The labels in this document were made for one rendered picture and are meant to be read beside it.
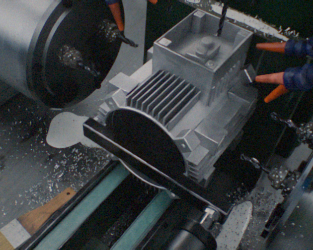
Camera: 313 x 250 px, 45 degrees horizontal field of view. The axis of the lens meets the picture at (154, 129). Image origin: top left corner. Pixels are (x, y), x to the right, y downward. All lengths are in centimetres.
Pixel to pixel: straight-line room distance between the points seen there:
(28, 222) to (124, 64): 50
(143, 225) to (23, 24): 36
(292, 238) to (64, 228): 33
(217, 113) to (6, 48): 34
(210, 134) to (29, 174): 43
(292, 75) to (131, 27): 83
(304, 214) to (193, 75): 23
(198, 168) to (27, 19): 34
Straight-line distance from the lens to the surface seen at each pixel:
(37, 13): 62
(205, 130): 53
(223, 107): 59
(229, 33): 62
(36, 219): 76
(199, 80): 54
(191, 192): 53
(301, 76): 40
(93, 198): 64
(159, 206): 64
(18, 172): 84
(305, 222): 47
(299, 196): 47
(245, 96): 60
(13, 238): 76
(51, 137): 88
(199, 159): 53
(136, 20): 123
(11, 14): 65
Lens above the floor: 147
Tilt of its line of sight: 49 degrees down
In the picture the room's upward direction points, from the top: 6 degrees clockwise
